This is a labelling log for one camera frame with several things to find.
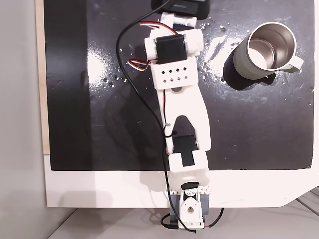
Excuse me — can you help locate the grey wire rack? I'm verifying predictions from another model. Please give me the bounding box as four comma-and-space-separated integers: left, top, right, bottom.
296, 186, 319, 218

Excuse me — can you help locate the pale green steel mug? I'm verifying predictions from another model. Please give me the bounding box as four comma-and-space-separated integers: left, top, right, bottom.
232, 21, 305, 81

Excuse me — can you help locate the grey table clamp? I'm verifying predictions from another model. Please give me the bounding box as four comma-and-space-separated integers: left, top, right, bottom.
169, 193, 210, 225

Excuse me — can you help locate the black camera box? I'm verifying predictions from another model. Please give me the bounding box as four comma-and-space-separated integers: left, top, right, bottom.
151, 0, 210, 20

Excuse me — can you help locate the black table mat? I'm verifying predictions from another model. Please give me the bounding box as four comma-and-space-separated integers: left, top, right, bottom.
43, 0, 315, 172

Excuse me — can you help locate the black power cable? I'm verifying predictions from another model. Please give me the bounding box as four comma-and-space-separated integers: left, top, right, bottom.
160, 207, 224, 232

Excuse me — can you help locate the red white servo wire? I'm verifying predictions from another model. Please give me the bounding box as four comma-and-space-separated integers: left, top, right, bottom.
139, 21, 179, 35
127, 58, 152, 73

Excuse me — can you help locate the black camera cable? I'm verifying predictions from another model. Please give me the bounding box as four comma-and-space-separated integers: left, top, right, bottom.
116, 0, 180, 226

